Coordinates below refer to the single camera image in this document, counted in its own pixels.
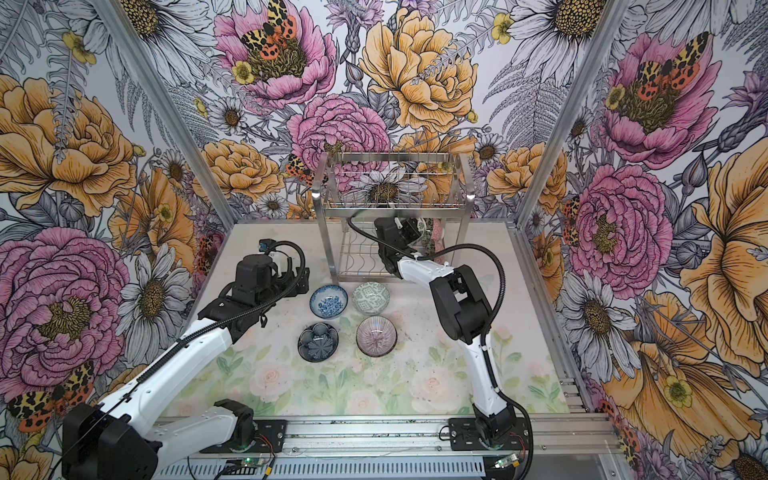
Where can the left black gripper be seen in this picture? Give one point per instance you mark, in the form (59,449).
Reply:
(288,277)

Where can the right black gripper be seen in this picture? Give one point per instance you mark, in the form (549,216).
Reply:
(412,225)

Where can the green leaf pattern bowl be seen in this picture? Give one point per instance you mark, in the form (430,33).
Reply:
(426,242)

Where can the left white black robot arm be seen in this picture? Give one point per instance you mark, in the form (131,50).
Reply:
(117,439)

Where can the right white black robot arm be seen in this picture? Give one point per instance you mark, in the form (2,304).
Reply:
(464,313)

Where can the two-tier steel dish rack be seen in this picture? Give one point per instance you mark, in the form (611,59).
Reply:
(351,190)

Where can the blue rose pattern bowl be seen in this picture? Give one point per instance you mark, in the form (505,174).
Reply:
(328,301)

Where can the dark blue floral bowl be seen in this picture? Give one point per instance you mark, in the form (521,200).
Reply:
(318,342)

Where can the pale green geometric bowl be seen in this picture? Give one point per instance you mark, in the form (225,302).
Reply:
(371,298)

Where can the pink ribbed glass bowl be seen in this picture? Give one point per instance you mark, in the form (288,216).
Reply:
(376,336)

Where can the green circuit board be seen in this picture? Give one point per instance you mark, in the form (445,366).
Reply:
(241,463)

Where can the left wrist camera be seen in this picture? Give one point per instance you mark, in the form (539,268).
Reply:
(266,245)

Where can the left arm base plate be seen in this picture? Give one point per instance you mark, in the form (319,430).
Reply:
(262,436)

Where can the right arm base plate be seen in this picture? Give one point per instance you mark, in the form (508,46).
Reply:
(464,436)

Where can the white slotted cable duct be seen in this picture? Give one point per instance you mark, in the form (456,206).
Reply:
(384,467)

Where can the aluminium mounting rail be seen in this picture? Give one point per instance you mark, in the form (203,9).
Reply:
(577,432)

